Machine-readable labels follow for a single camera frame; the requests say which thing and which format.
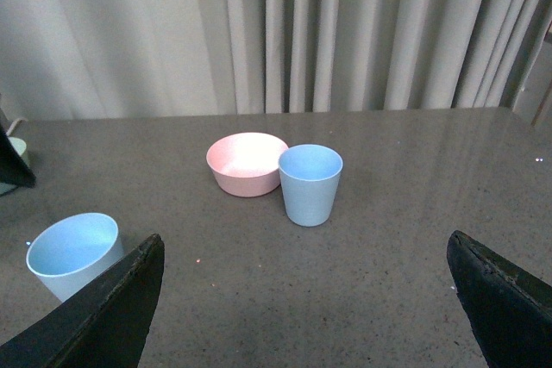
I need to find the light blue cup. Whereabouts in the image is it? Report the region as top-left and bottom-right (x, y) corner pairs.
(26, 213), (124, 302)
(279, 144), (343, 227)

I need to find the pink bowl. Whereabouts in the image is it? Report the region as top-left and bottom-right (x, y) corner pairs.
(206, 132), (288, 197)

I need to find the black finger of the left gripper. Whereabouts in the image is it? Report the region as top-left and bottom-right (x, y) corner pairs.
(1, 111), (36, 188)

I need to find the grey pleated curtain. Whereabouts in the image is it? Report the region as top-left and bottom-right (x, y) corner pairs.
(1, 0), (551, 120)

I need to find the light green cup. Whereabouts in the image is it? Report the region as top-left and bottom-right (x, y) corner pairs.
(1, 137), (30, 196)

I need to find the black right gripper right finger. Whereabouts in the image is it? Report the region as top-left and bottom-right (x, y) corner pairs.
(447, 230), (551, 367)

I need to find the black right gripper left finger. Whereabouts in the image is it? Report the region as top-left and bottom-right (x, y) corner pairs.
(1, 234), (165, 367)

